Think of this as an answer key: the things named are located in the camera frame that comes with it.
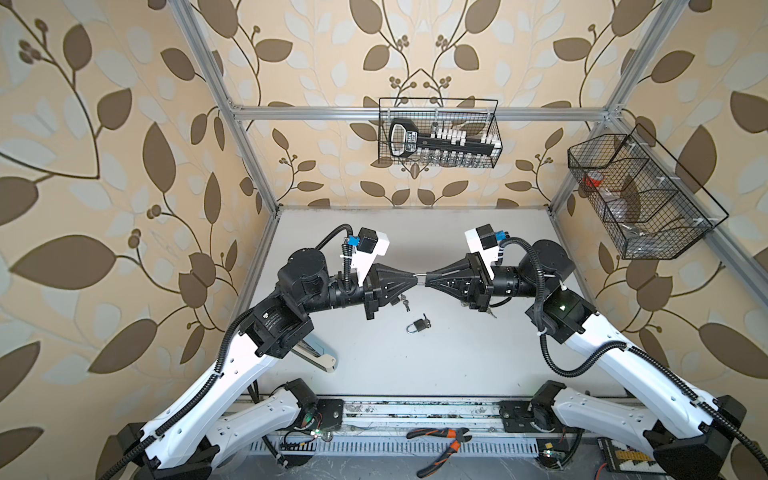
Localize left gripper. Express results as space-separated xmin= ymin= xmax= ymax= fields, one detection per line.
xmin=295 ymin=262 xmax=416 ymax=322

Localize right wire basket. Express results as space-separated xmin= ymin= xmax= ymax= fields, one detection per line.
xmin=567 ymin=124 xmax=729 ymax=260

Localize red cap item in basket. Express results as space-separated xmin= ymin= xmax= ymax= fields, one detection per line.
xmin=584 ymin=170 xmax=604 ymax=190

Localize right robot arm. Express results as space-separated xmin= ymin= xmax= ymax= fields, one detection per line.
xmin=425 ymin=238 xmax=767 ymax=479

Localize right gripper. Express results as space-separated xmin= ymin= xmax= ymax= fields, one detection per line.
xmin=429 ymin=254 xmax=542 ymax=315

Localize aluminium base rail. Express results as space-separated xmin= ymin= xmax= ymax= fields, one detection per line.
xmin=248 ymin=395 xmax=577 ymax=459

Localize wire basket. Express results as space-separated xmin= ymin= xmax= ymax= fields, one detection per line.
xmin=378 ymin=96 xmax=503 ymax=169
xmin=567 ymin=124 xmax=729 ymax=260

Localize back wire basket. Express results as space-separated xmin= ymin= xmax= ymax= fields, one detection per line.
xmin=378 ymin=96 xmax=503 ymax=169

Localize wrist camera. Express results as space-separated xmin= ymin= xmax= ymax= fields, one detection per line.
xmin=464 ymin=224 xmax=509 ymax=266
xmin=344 ymin=227 xmax=390 ymax=286

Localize red orange pliers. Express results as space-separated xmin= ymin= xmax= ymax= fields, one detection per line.
xmin=405 ymin=426 xmax=473 ymax=479

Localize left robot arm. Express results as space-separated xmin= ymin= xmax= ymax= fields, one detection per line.
xmin=101 ymin=224 xmax=418 ymax=479

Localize black power board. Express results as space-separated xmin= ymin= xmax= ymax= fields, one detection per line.
xmin=597 ymin=437 xmax=664 ymax=474

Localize black padlock with keys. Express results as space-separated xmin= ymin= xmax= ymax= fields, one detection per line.
xmin=395 ymin=295 xmax=411 ymax=312

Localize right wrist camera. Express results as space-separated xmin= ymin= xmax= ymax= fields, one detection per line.
xmin=464 ymin=224 xmax=509 ymax=266

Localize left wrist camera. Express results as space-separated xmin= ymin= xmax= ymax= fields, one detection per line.
xmin=344 ymin=227 xmax=390 ymax=286

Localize black white tool in basket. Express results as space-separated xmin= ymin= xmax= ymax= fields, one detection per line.
xmin=384 ymin=118 xmax=502 ymax=158

